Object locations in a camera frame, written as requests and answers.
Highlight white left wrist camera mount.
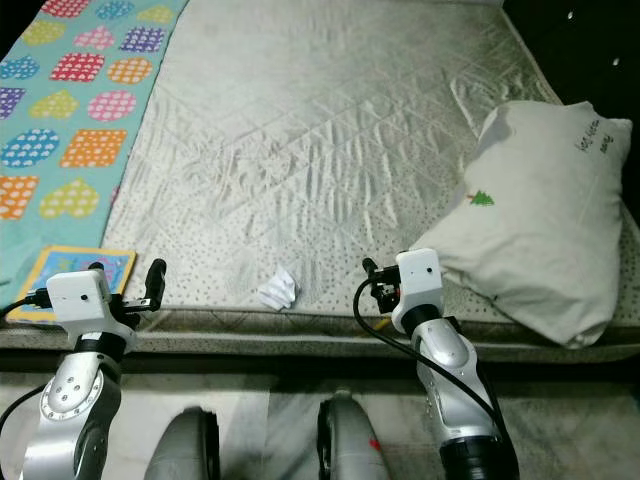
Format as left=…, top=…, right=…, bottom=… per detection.
left=46, top=268, right=136, bottom=351

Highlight silver robot right leg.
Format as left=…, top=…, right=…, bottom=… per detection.
left=317, top=392, right=391, bottom=480

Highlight silver robot left leg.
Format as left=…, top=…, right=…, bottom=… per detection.
left=140, top=408, right=221, bottom=480

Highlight grey quilted mattress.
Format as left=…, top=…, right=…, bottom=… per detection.
left=0, top=0, right=640, bottom=351

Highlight teal blanket with colourful shapes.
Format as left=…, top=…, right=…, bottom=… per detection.
left=0, top=0, right=191, bottom=311

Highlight cream pillow with tree print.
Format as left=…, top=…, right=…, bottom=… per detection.
left=408, top=100, right=636, bottom=351

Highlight silver white wrapper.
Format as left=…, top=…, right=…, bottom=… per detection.
left=257, top=268, right=298, bottom=311

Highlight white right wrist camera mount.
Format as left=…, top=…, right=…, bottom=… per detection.
left=393, top=248, right=446, bottom=331

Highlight blue yellow children's book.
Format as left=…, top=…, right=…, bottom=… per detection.
left=8, top=245, right=138, bottom=323

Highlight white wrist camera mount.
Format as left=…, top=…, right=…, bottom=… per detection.
left=46, top=268, right=136, bottom=351
left=393, top=248, right=446, bottom=331

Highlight black bed frame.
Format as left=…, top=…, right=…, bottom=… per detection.
left=0, top=340, right=640, bottom=386

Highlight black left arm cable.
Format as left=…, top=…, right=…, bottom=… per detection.
left=0, top=288, right=56, bottom=441

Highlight silver robot leg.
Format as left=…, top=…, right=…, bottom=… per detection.
left=140, top=408, right=221, bottom=480
left=317, top=392, right=391, bottom=480

